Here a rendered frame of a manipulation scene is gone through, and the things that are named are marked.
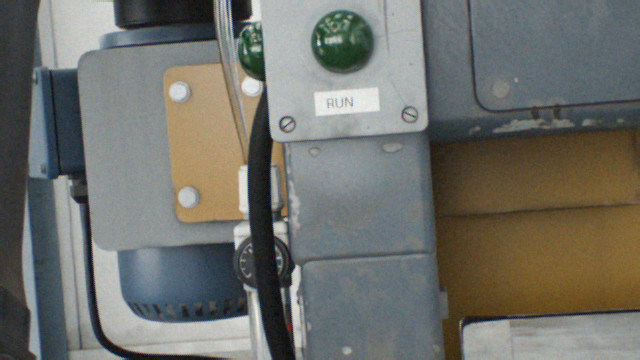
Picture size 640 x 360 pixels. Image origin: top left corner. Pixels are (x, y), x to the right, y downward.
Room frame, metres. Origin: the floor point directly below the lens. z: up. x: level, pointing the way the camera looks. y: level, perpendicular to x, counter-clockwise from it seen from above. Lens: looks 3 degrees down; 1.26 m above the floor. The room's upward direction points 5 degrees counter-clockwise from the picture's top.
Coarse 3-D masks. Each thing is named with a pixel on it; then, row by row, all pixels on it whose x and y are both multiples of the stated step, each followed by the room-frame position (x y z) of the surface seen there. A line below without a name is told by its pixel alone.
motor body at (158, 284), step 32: (128, 32) 1.13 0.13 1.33; (160, 32) 1.12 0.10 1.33; (192, 32) 1.12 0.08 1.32; (128, 256) 1.15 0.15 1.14; (160, 256) 1.12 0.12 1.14; (192, 256) 1.12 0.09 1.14; (224, 256) 1.12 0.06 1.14; (128, 288) 1.15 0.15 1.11; (160, 288) 1.13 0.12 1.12; (192, 288) 1.12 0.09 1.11; (224, 288) 1.12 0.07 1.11; (160, 320) 1.14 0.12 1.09; (192, 320) 1.13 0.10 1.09
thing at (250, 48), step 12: (252, 24) 0.66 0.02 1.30; (240, 36) 0.66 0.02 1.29; (252, 36) 0.66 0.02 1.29; (240, 48) 0.66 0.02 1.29; (252, 48) 0.65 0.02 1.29; (240, 60) 0.66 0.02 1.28; (252, 60) 0.66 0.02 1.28; (264, 60) 0.65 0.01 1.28; (252, 72) 0.66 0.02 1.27; (264, 72) 0.66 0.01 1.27
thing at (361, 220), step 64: (448, 0) 0.69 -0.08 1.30; (512, 0) 0.68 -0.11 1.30; (576, 0) 0.68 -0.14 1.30; (448, 64) 0.69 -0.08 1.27; (512, 64) 0.68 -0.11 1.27; (576, 64) 0.68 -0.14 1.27; (448, 128) 0.69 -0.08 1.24; (512, 128) 0.69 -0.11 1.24; (576, 128) 0.69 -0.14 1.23; (320, 192) 0.69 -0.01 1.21; (384, 192) 0.69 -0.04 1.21; (320, 256) 0.69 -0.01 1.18; (384, 256) 0.69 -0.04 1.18; (320, 320) 0.69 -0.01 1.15; (384, 320) 0.69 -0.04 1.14
